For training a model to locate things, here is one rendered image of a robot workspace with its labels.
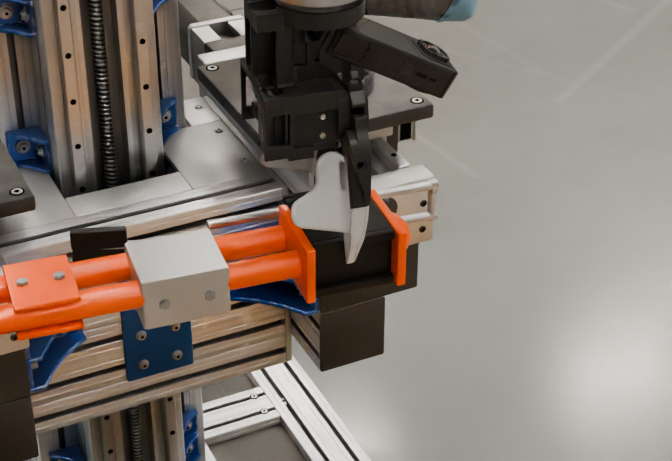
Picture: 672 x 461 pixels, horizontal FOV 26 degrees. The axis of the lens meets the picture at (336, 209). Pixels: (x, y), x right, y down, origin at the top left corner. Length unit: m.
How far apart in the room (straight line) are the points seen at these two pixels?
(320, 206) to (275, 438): 1.45
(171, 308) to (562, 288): 2.22
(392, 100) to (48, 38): 0.42
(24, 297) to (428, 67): 0.35
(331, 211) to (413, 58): 0.13
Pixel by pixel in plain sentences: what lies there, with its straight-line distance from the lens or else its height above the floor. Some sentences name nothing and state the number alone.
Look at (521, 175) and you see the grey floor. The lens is 3.70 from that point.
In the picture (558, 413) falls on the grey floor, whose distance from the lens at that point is 2.94.
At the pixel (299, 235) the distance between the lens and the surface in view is 1.14.
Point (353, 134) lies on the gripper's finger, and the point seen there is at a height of 1.33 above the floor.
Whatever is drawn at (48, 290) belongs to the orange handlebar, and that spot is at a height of 1.23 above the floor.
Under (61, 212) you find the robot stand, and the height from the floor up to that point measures 0.95.
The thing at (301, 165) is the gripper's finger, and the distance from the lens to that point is 1.19.
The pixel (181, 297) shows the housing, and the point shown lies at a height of 1.21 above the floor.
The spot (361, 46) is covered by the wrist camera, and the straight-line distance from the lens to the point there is 1.08.
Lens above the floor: 1.86
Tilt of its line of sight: 32 degrees down
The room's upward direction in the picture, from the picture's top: straight up
